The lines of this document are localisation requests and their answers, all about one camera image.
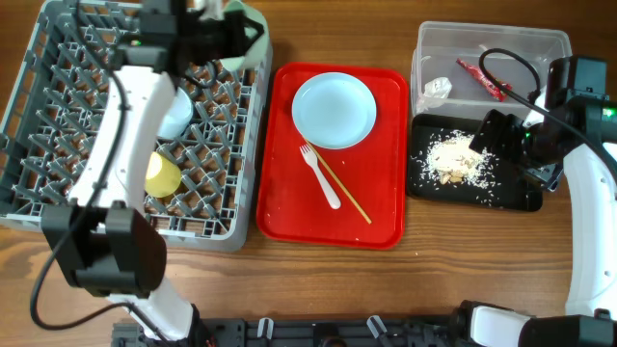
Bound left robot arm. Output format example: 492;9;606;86
40;1;269;346

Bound light green bowl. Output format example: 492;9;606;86
220;0;269;71

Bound wooden chopstick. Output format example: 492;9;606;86
304;139;372;225

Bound large light blue plate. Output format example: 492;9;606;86
291;72;377;149

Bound red plastic tray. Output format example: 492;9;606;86
255;63;410;250

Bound red snack wrapper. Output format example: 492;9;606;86
456;59;507;102

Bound black plastic tray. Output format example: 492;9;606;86
406;114;543;212

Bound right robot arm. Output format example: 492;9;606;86
449;55;616;347

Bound rice and food scraps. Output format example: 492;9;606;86
411;129;500;205

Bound yellow cup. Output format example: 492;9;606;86
145;152;181;198

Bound grey dishwasher rack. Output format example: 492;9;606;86
1;1;273;252

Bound white napkin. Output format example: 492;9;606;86
416;77;452;113

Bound clear plastic bin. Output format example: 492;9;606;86
411;21;573;120

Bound left black cable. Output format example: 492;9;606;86
29;0;165;347

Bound white plastic fork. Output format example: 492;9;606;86
300;145;341;209

